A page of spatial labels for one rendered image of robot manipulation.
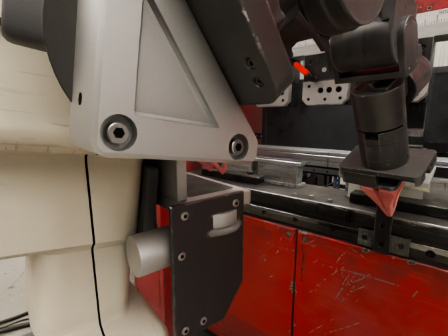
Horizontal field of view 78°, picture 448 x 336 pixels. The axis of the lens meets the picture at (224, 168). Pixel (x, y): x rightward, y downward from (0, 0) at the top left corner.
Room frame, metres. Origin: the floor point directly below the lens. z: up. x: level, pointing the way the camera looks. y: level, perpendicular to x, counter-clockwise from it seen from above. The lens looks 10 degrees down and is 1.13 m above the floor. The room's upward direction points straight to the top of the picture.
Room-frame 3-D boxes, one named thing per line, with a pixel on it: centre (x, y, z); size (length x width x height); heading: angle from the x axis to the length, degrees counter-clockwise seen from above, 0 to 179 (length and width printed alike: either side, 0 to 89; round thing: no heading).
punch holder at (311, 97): (0.96, -0.35, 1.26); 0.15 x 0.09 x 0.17; 50
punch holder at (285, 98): (1.09, -0.20, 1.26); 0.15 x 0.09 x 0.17; 50
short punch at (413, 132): (0.82, -0.53, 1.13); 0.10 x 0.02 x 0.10; 50
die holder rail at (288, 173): (1.17, -0.11, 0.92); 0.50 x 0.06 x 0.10; 50
